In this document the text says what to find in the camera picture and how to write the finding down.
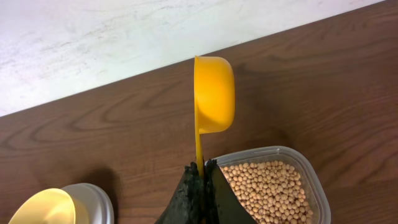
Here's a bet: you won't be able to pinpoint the clear plastic container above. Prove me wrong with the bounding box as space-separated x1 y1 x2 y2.
216 146 331 224

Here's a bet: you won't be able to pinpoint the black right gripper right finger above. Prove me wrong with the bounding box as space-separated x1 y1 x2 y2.
204 159 256 224

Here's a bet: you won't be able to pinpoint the yellow bowl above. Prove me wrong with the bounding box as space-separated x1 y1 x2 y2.
9 188 76 224

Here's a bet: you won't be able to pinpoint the white kitchen scale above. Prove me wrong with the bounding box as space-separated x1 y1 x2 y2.
62 183 114 224

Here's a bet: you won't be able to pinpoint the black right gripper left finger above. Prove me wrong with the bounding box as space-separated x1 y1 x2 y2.
155 162 204 224

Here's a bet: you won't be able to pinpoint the soybeans in container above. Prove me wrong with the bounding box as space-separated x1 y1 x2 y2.
221 161 314 224

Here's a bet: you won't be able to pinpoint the yellow measuring scoop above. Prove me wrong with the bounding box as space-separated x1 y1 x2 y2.
193 56 236 177

